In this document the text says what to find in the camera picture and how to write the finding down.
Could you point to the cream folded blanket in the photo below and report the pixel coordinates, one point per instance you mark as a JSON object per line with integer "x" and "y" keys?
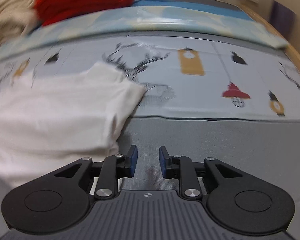
{"x": 12, "y": 10}

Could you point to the wooden bed rail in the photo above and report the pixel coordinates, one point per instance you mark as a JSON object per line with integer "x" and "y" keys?
{"x": 298, "y": 62}

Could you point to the white long-sleeve shirt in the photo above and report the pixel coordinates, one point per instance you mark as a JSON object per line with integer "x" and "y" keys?
{"x": 52, "y": 117}

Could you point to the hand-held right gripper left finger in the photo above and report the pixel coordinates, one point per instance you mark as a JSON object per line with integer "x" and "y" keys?
{"x": 133, "y": 161}

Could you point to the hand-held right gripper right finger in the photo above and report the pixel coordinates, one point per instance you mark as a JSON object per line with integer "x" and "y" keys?
{"x": 163, "y": 162}

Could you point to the grey printed bed sheet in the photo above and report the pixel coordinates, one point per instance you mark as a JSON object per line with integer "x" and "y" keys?
{"x": 215, "y": 135}

